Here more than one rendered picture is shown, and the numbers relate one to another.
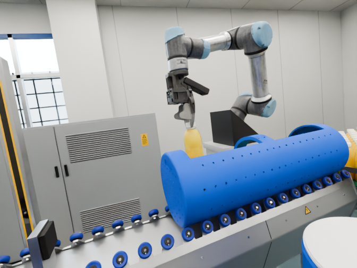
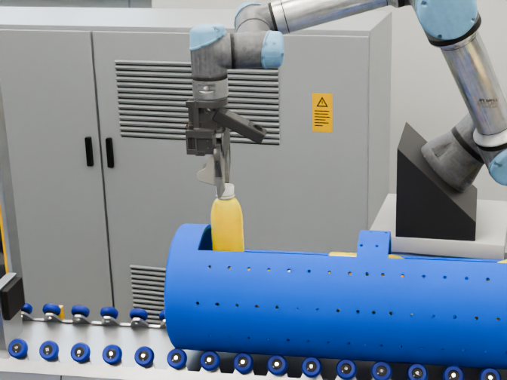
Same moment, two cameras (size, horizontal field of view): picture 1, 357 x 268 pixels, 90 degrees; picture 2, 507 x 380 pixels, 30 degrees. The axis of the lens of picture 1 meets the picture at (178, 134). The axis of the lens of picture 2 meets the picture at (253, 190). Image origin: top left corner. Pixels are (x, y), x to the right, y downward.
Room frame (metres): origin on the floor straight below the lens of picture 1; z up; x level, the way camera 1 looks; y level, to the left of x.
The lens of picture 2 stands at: (-0.94, -1.11, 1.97)
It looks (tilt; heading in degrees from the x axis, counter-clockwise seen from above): 18 degrees down; 31
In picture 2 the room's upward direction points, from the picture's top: 2 degrees counter-clockwise
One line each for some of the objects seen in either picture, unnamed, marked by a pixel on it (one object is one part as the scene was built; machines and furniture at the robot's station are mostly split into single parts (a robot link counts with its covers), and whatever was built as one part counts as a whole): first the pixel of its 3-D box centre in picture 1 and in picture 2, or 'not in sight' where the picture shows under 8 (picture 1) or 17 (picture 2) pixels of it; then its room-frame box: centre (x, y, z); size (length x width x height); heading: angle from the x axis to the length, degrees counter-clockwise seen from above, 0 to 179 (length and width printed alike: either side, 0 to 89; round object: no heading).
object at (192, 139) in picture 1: (194, 149); (227, 232); (0.70, -0.05, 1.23); 0.07 x 0.07 x 0.19
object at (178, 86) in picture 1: (179, 88); (208, 126); (0.69, -0.02, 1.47); 0.09 x 0.08 x 0.12; 110
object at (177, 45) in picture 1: (176, 45); (210, 51); (0.69, -0.03, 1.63); 0.09 x 0.08 x 0.11; 124
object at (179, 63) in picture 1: (178, 66); (210, 89); (0.69, -0.03, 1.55); 0.08 x 0.08 x 0.05
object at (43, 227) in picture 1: (46, 250); (10, 311); (0.52, 0.45, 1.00); 0.10 x 0.04 x 0.15; 20
